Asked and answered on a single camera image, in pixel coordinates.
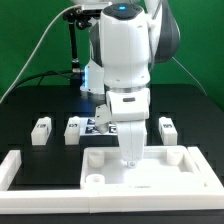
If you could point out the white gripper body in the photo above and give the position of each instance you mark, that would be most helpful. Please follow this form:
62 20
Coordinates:
129 111

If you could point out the white desk top tray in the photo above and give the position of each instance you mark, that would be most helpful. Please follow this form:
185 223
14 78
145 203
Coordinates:
162 167

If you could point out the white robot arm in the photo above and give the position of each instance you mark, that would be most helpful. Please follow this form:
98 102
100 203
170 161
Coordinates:
126 41

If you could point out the fiducial marker sheet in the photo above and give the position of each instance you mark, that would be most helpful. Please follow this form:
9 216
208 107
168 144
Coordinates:
88 128

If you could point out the white U-shaped frame fence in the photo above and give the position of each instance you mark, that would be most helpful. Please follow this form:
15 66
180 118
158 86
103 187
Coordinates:
209 197

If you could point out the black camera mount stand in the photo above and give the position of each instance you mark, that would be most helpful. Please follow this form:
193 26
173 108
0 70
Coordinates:
75 21

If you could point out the grey camera on stand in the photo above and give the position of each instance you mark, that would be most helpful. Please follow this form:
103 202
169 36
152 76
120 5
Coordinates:
94 9

